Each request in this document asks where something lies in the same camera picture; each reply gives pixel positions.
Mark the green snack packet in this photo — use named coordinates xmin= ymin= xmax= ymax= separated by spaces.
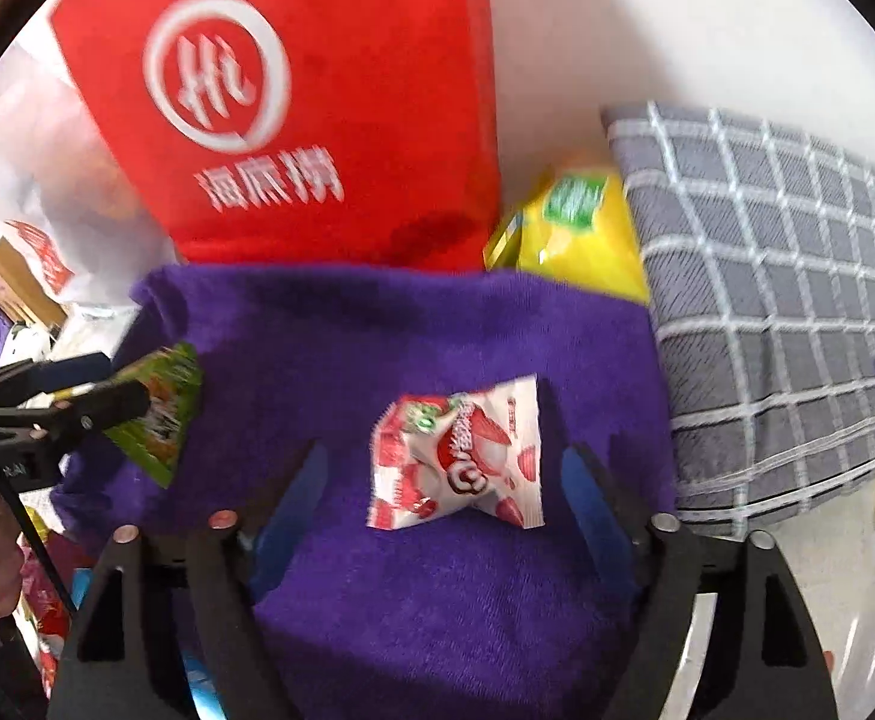
xmin=52 ymin=341 xmax=205 ymax=491

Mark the strawberry white snack packet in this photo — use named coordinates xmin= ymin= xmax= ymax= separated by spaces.
xmin=367 ymin=376 xmax=545 ymax=532

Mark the wooden furniture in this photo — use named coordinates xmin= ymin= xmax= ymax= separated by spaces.
xmin=0 ymin=238 xmax=68 ymax=330

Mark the fruit print tablecloth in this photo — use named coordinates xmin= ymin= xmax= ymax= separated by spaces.
xmin=685 ymin=458 xmax=875 ymax=718

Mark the white plastic Miniso bag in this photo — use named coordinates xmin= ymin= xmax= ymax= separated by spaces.
xmin=0 ymin=46 xmax=175 ymax=307

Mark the purple towel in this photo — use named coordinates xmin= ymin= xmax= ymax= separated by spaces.
xmin=52 ymin=266 xmax=675 ymax=718

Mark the red paper shopping bag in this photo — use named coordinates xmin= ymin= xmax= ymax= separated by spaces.
xmin=52 ymin=0 xmax=499 ymax=271

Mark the grey checked folded cloth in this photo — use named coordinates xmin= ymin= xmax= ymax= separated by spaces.
xmin=602 ymin=101 xmax=875 ymax=536

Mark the yellow snack bag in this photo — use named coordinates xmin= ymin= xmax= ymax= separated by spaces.
xmin=483 ymin=164 xmax=651 ymax=305

